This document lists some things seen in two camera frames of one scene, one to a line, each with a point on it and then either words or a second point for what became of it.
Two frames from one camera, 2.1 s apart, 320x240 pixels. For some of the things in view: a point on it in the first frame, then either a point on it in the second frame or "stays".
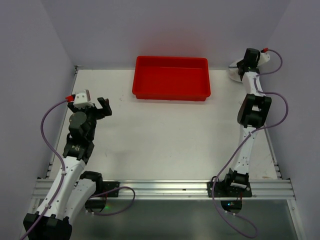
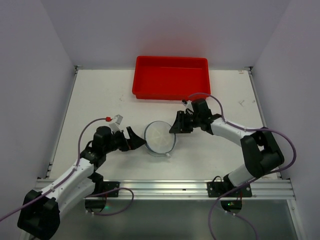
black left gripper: [93, 109] -> [125, 141]
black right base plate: [229, 189] stays
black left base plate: [109, 185] stays
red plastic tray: [171, 78] stays
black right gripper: [240, 65] -> [186, 121]
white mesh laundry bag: [233, 69] -> [159, 141]
